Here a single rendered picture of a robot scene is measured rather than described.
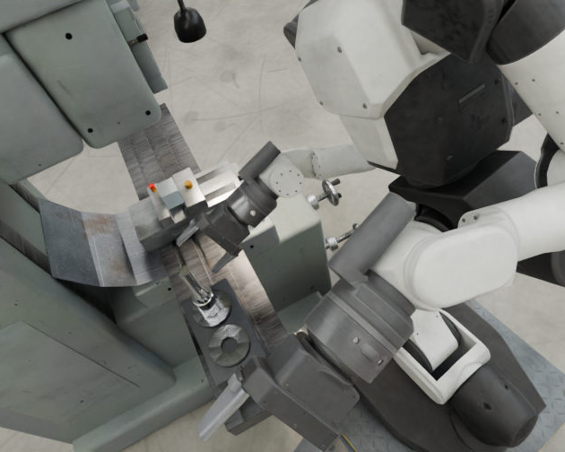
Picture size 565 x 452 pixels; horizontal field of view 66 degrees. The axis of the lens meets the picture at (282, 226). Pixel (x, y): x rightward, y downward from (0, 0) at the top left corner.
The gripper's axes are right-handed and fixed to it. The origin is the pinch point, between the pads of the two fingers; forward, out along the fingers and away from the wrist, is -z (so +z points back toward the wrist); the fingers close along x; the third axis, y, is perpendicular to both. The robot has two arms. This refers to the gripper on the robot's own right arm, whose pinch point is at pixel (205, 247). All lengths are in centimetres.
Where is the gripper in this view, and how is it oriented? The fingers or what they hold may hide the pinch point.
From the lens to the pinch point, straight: 96.0
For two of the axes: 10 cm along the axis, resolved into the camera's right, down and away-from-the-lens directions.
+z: 7.1, -6.9, -1.1
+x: -6.5, -6.0, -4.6
